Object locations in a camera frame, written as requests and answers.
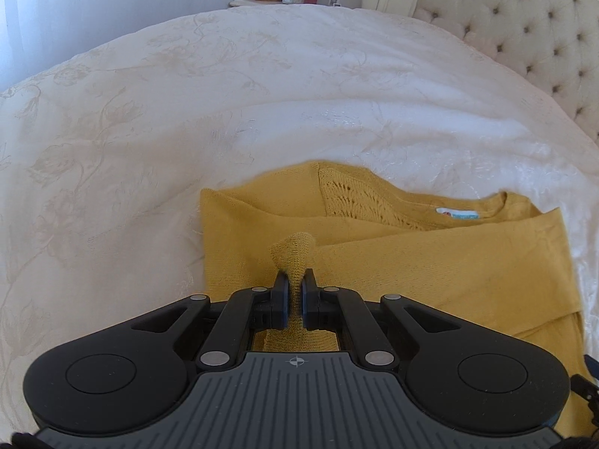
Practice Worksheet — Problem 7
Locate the mustard yellow knit sweater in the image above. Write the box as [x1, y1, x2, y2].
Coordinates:
[199, 161, 587, 375]

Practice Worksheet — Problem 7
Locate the white floral bedspread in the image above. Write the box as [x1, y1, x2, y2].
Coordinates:
[1, 6, 598, 436]

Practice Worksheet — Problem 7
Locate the white nightstand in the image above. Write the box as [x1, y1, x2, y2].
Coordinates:
[228, 0, 279, 8]

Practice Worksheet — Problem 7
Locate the cream tufted headboard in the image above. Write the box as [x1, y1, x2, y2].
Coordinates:
[361, 0, 598, 140]

